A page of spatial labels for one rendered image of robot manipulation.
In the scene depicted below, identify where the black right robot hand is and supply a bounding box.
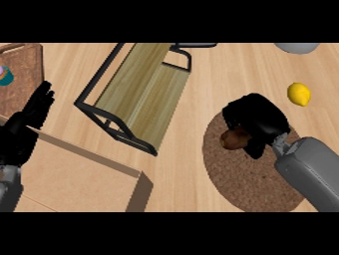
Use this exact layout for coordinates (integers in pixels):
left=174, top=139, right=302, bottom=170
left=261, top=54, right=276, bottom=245
left=221, top=93, right=292, bottom=160

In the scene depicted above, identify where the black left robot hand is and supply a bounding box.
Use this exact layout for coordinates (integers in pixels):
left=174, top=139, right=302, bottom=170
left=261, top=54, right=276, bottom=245
left=0, top=80, right=57, bottom=169

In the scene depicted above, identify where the brown sweet potato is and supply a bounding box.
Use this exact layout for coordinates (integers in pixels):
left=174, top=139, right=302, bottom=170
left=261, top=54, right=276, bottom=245
left=220, top=128, right=254, bottom=151

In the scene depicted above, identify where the round brown cork placemat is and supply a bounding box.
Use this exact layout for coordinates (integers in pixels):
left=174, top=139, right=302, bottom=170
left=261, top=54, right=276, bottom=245
left=202, top=111, right=308, bottom=213

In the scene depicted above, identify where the yellow lemon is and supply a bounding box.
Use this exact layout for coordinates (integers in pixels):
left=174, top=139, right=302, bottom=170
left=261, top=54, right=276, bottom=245
left=286, top=82, right=313, bottom=108

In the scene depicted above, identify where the brown wooden cutting board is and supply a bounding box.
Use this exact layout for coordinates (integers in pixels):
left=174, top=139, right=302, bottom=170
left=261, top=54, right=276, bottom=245
left=0, top=43, right=47, bottom=120

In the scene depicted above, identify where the grey round bowl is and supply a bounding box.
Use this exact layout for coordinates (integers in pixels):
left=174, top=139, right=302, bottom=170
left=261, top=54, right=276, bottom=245
left=273, top=43, right=322, bottom=55

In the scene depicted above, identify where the black frame tiered wooden shelf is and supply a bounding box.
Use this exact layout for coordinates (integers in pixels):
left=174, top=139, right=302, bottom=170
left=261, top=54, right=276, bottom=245
left=73, top=43, right=218, bottom=157

